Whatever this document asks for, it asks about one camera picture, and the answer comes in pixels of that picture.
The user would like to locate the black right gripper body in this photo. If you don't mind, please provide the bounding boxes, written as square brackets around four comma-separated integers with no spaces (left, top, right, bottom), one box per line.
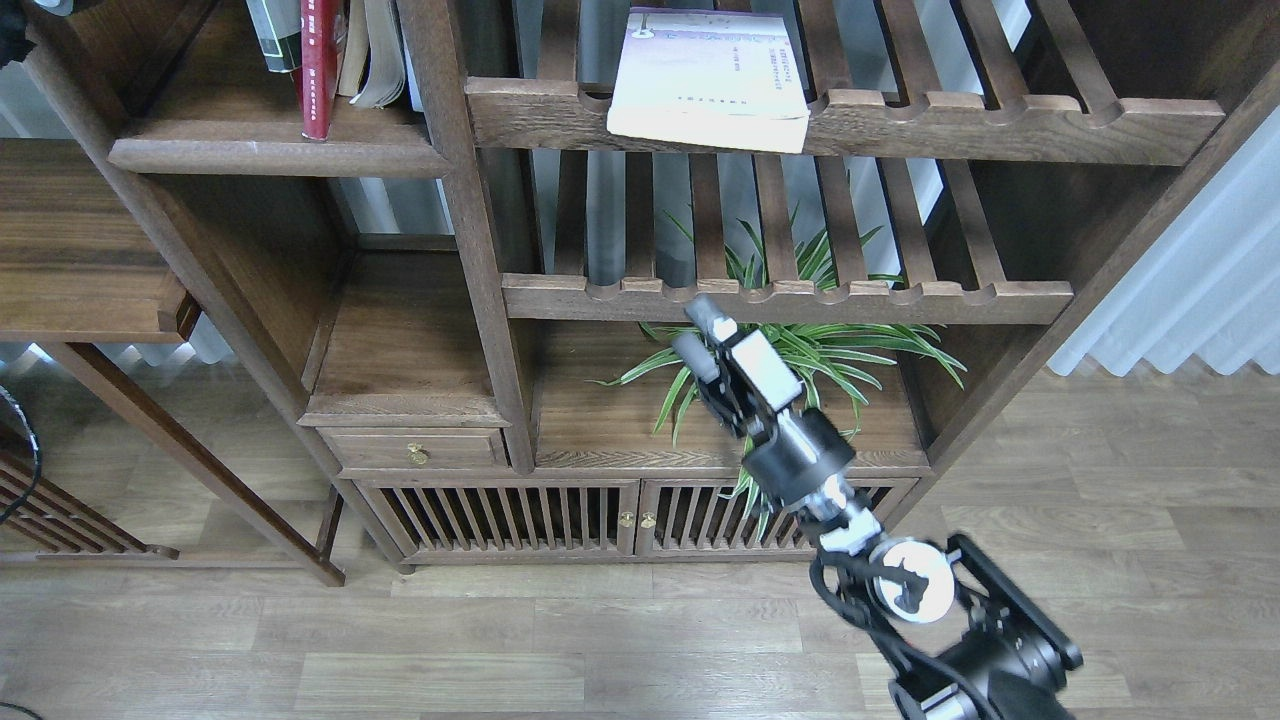
[698,329,854,509]

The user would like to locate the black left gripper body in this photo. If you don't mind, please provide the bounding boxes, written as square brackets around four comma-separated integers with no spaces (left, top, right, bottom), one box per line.
[1,1,76,67]

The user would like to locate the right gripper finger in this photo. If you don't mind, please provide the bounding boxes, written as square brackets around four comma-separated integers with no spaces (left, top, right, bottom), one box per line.
[686,293,739,346]
[671,332,721,383]

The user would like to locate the white pale cover book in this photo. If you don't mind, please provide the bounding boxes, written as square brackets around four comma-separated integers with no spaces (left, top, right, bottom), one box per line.
[605,6,810,154]

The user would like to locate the green and black book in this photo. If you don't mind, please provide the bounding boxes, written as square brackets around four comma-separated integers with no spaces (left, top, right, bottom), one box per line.
[246,0,302,73]

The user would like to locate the red cover book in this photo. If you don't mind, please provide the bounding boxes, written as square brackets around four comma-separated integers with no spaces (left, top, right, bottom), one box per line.
[297,1,348,142]

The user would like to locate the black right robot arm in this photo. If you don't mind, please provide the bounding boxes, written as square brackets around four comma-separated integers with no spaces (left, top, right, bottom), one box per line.
[673,295,1083,719]

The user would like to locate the brass cabinet door knobs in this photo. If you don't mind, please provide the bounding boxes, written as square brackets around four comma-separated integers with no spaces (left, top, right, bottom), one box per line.
[617,511,657,529]

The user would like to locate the dark wooden bookshelf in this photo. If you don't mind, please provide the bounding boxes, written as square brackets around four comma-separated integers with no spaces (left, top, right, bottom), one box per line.
[22,1,1277,566]

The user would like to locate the brass drawer knob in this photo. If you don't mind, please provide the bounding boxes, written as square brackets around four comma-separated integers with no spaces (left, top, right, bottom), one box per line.
[406,443,430,466]

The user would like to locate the beige upright book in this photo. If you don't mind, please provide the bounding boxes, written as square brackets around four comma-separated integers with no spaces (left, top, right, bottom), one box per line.
[337,0,370,97]

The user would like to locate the worn grey upright book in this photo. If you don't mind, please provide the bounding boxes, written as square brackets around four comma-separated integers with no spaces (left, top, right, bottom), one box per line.
[349,1,407,108]

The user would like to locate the white curtain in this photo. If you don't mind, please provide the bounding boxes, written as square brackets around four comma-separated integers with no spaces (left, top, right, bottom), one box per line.
[1047,111,1279,375]

